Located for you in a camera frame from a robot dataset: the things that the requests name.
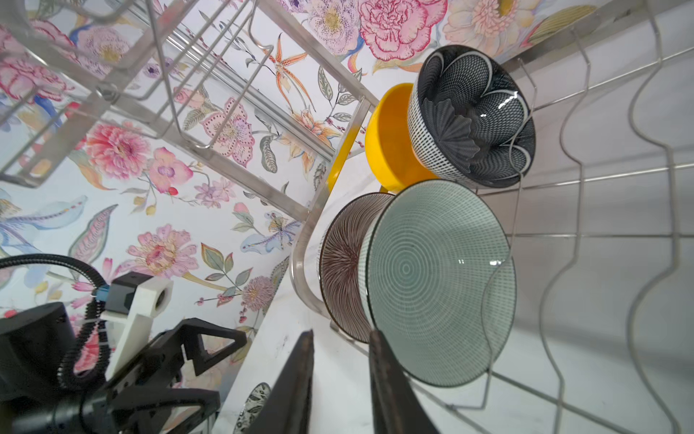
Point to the steel two-tier dish rack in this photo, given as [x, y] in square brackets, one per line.
[504, 189]

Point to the green glass bowl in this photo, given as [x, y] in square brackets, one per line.
[436, 278]

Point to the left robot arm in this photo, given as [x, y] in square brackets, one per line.
[32, 346]

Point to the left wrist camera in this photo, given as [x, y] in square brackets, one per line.
[131, 304]

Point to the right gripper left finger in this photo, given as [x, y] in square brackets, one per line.
[289, 406]

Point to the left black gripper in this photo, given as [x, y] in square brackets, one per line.
[143, 399]

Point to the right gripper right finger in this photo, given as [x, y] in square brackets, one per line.
[395, 408]

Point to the pink glass bowl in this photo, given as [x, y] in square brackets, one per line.
[338, 263]

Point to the black white speckled bowl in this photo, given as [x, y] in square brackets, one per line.
[252, 407]

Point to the dark blue patterned bowl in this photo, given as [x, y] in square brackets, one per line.
[468, 120]

